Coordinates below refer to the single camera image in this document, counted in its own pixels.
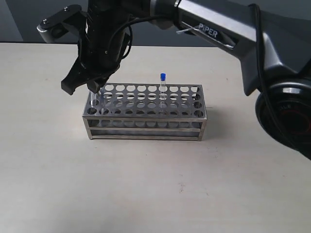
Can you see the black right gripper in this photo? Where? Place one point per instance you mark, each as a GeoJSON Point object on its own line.
{"type": "Point", "coordinates": [105, 38]}

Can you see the blue capped tube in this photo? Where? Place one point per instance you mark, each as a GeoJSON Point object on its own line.
{"type": "Point", "coordinates": [93, 99]}
{"type": "Point", "coordinates": [162, 93]}
{"type": "Point", "coordinates": [102, 101]}

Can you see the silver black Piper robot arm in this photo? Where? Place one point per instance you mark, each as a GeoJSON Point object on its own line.
{"type": "Point", "coordinates": [274, 52]}

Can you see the stainless steel test tube rack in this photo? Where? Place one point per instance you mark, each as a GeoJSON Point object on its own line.
{"type": "Point", "coordinates": [132, 111]}

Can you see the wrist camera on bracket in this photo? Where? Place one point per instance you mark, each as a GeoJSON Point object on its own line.
{"type": "Point", "coordinates": [71, 19]}

